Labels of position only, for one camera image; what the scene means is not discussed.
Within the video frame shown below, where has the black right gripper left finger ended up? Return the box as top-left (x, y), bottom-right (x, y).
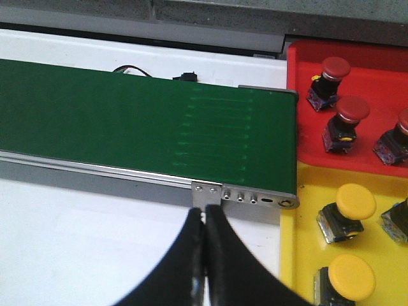
top-left (116, 208), bottom-right (205, 305)

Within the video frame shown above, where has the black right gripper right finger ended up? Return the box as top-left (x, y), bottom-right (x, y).
top-left (205, 205), bottom-right (310, 305)

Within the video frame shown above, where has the yellow mushroom push button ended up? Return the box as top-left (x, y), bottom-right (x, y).
top-left (316, 183), bottom-right (377, 244)

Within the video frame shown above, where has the red mushroom push button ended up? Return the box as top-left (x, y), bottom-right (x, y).
top-left (307, 57), bottom-right (351, 112)

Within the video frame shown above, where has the yellow plastic tray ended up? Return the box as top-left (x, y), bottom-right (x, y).
top-left (279, 163), bottom-right (407, 305)

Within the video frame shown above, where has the green conveyor belt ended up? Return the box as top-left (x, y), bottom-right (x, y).
top-left (1, 60), bottom-right (297, 194)

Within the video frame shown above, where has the right grey steel shelf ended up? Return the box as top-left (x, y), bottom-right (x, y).
top-left (1, 1), bottom-right (407, 54)

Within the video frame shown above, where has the steel conveyor support bracket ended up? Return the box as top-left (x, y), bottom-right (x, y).
top-left (191, 180), bottom-right (222, 210)

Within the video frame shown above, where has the aluminium conveyor side rail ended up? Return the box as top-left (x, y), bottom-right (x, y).
top-left (1, 150), bottom-right (193, 189)

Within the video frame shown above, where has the black rocker switch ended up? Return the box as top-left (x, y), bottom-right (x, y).
top-left (172, 72), bottom-right (198, 82)

